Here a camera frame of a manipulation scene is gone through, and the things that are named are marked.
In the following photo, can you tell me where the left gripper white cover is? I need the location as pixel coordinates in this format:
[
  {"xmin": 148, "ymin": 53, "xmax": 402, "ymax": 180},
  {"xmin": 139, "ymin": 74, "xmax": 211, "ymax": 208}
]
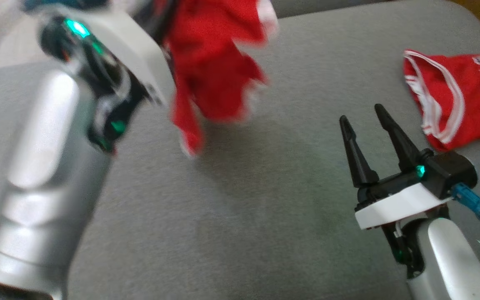
[{"xmin": 36, "ymin": 7, "xmax": 177, "ymax": 154}]

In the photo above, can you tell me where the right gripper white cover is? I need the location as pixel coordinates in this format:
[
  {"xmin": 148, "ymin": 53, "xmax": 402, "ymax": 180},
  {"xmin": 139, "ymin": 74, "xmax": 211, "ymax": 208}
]
[{"xmin": 339, "ymin": 104, "xmax": 454, "ymax": 279}]

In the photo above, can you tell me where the red garment with white trim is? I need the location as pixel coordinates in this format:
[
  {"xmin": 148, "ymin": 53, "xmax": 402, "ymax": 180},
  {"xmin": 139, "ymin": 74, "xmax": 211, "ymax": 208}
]
[{"xmin": 163, "ymin": 0, "xmax": 278, "ymax": 157}]

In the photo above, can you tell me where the red shirt with white sleeves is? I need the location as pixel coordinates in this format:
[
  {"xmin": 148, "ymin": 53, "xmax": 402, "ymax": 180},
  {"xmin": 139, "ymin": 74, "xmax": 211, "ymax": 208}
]
[{"xmin": 402, "ymin": 49, "xmax": 480, "ymax": 151}]

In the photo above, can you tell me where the large grey sofa seat cushion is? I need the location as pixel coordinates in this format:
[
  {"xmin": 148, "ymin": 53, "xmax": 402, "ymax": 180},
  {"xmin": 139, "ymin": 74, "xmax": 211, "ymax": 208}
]
[{"xmin": 0, "ymin": 0, "xmax": 480, "ymax": 300}]

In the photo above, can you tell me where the small grey sofa cushion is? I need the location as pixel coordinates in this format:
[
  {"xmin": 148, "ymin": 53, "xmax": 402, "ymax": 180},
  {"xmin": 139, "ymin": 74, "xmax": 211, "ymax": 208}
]
[{"xmin": 270, "ymin": 0, "xmax": 395, "ymax": 19}]

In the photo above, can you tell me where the left blue cable connector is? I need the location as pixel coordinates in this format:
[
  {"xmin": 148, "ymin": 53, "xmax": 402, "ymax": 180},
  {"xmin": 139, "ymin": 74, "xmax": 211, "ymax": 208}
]
[{"xmin": 21, "ymin": 0, "xmax": 109, "ymax": 11}]

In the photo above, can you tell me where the blue cable connector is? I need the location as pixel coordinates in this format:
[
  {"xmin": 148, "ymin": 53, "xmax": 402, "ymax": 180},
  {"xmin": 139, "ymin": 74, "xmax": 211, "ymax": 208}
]
[
  {"xmin": 21, "ymin": 0, "xmax": 109, "ymax": 11},
  {"xmin": 450, "ymin": 182, "xmax": 480, "ymax": 223}
]

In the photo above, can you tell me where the right blue cable connector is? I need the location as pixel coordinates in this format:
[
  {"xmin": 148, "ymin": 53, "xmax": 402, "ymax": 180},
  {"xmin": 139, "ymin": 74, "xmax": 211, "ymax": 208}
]
[{"xmin": 450, "ymin": 182, "xmax": 480, "ymax": 223}]

